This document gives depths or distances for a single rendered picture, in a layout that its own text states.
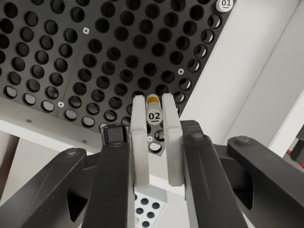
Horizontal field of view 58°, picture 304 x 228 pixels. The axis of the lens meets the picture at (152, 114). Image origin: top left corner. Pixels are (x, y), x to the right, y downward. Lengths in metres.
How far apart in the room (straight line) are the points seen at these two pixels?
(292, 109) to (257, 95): 0.07
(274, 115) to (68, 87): 0.20
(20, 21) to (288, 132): 0.26
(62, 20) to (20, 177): 0.31
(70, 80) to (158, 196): 0.25
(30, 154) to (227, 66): 0.32
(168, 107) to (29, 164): 0.36
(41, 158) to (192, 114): 0.25
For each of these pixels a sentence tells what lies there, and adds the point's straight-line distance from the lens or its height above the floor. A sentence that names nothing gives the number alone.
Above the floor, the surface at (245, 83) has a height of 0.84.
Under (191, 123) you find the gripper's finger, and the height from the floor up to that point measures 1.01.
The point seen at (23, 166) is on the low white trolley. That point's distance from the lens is 0.49.
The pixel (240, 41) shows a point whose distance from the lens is 0.34.
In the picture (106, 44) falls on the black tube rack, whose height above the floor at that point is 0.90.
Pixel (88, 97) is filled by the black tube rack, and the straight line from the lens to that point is 0.27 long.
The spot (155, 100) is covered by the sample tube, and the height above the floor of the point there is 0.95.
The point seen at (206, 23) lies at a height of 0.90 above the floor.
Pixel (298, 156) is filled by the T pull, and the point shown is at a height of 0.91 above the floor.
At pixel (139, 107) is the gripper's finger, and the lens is 0.16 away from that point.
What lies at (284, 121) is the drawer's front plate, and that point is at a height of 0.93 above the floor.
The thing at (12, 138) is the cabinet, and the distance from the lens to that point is 0.52.
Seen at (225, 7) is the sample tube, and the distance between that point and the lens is 0.25.
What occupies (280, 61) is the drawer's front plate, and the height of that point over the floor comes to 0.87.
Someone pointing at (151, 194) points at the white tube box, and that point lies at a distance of 0.44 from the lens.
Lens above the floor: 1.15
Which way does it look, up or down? 72 degrees down
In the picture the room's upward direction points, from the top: 176 degrees clockwise
